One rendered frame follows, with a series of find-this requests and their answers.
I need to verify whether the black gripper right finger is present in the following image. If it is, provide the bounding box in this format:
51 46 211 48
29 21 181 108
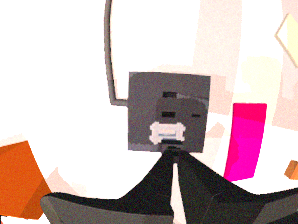
177 149 298 224

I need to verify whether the magenta rectangular block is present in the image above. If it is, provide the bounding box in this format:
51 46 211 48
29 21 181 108
223 103 267 181

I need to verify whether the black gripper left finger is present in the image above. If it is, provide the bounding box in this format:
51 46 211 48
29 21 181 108
40 151 174 224

